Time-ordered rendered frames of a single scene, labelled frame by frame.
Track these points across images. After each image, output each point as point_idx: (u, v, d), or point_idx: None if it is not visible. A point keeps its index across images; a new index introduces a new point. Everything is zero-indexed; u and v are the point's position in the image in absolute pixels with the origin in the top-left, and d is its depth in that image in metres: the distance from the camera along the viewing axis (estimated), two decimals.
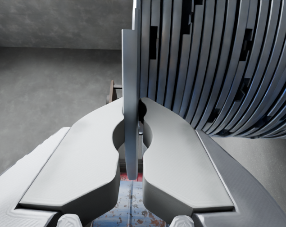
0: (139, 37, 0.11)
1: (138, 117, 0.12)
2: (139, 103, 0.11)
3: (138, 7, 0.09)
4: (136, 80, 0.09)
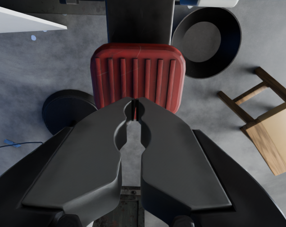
0: None
1: (136, 117, 0.12)
2: (136, 103, 0.11)
3: None
4: None
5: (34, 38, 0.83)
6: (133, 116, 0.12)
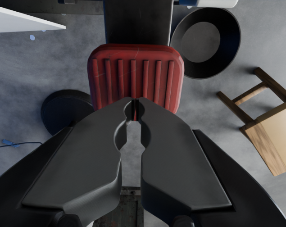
0: None
1: (136, 117, 0.12)
2: (136, 103, 0.11)
3: None
4: None
5: (33, 38, 0.82)
6: (133, 116, 0.12)
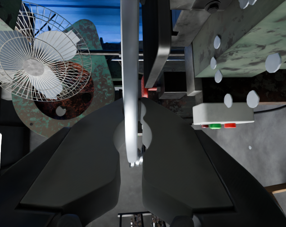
0: None
1: (138, 117, 0.12)
2: (138, 103, 0.11)
3: None
4: None
5: None
6: None
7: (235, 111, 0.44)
